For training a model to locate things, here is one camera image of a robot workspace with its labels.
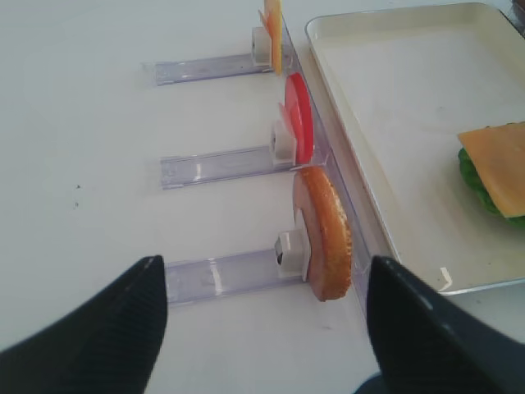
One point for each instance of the clear left holder rack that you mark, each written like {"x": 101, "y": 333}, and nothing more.
{"x": 214, "y": 277}

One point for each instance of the white pusher block middle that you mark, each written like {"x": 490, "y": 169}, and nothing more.
{"x": 282, "y": 145}

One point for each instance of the standing bottom bun slice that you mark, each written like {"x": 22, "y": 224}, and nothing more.
{"x": 329, "y": 233}

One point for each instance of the standing cheese slice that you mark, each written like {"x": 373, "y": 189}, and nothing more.
{"x": 271, "y": 19}

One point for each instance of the cheese slice on tray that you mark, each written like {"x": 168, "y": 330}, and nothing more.
{"x": 496, "y": 164}

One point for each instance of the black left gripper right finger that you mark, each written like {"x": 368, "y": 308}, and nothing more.
{"x": 424, "y": 343}

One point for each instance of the white pusher block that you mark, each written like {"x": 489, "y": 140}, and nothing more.
{"x": 282, "y": 145}
{"x": 293, "y": 254}
{"x": 261, "y": 47}

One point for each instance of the cream plastic tray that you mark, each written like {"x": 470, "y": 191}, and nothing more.
{"x": 404, "y": 83}

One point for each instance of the green lettuce on tray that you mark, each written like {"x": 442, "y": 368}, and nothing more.
{"x": 476, "y": 180}

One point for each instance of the white pusher block far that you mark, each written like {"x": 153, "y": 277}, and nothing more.
{"x": 261, "y": 47}

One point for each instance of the standing red tomato slice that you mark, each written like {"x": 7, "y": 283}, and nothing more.
{"x": 297, "y": 110}

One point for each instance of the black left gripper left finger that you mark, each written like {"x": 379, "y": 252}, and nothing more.
{"x": 109, "y": 344}

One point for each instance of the white pusher block near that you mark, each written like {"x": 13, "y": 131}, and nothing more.
{"x": 293, "y": 254}

